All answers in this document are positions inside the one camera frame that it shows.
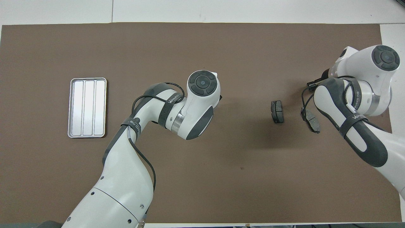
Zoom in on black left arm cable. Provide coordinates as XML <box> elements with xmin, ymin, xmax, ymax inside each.
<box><xmin>128</xmin><ymin>82</ymin><xmax>188</xmax><ymax>194</ymax></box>

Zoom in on brown table mat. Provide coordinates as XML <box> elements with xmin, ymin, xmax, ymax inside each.
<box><xmin>0</xmin><ymin>22</ymin><xmax>402</xmax><ymax>224</ymax></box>

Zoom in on curved dark brake pad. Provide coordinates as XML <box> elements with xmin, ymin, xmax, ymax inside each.
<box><xmin>301</xmin><ymin>107</ymin><xmax>321</xmax><ymax>134</ymax></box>

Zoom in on silver metal tray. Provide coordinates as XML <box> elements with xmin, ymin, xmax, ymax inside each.
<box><xmin>68</xmin><ymin>78</ymin><xmax>107</xmax><ymax>138</ymax></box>

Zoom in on rectangular dark brake pad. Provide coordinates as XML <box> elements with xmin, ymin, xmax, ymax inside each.
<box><xmin>271</xmin><ymin>100</ymin><xmax>284</xmax><ymax>124</ymax></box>

